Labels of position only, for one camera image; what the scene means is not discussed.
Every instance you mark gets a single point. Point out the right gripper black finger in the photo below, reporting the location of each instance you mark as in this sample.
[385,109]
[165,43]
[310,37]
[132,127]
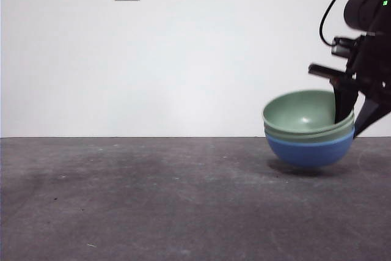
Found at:
[369,114]
[343,102]

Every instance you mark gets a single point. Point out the green ribbed bowl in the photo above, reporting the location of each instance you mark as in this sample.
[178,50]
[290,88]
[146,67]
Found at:
[305,138]
[293,111]

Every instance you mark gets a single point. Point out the blue ribbed bowl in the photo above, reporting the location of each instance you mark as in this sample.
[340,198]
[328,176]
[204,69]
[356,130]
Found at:
[305,154]

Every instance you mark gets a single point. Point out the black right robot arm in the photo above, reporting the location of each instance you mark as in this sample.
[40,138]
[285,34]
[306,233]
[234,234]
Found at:
[360,10]

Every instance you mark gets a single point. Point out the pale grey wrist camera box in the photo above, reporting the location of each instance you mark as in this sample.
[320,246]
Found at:
[342,45]

